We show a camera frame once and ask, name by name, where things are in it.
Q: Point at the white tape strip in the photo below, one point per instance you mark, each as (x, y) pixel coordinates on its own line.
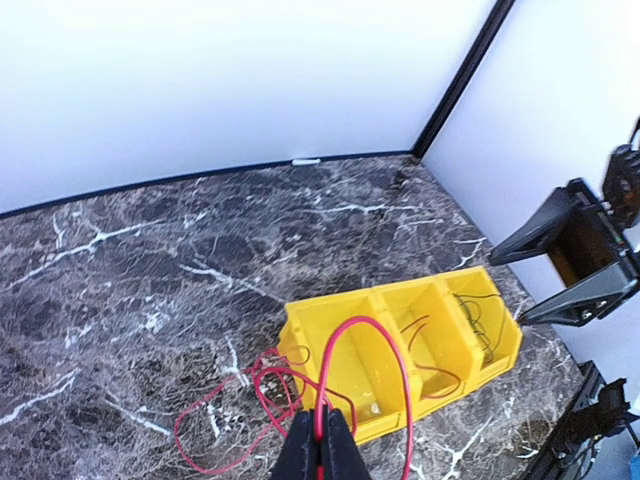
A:
(305, 161)

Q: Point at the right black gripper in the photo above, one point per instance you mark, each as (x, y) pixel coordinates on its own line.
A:
(595, 261)

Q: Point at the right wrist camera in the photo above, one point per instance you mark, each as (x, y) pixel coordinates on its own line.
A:
(621, 183)

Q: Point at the right black frame post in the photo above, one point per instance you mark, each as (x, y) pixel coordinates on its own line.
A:
(463, 76)

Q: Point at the yellow bin middle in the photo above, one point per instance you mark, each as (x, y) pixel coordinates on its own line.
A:
(442, 356)

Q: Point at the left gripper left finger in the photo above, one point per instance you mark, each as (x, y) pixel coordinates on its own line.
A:
(298, 459)

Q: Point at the yellow bin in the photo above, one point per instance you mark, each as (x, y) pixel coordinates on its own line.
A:
(494, 328)
(442, 356)
(364, 378)

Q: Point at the yellow bin left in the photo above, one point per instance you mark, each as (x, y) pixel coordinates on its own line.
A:
(364, 378)

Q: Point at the yellow bin right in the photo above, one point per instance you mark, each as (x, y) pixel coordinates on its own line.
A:
(494, 328)

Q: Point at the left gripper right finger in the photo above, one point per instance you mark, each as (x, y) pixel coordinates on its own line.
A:
(339, 457)

